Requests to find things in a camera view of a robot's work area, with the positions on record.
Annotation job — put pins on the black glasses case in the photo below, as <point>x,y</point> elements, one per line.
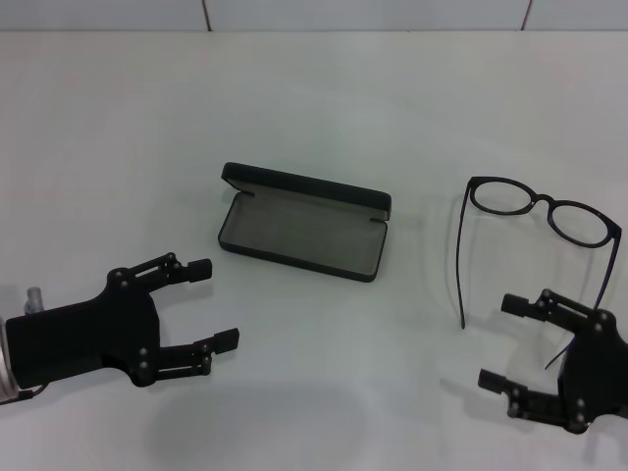
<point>294,230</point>

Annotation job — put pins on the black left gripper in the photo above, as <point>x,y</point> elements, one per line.
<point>83,338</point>

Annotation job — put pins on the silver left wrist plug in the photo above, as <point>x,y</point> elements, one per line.
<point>34,299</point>

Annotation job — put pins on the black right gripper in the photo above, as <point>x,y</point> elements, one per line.
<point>598,373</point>

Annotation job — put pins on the black glasses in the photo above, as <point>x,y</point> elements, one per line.
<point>542,198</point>

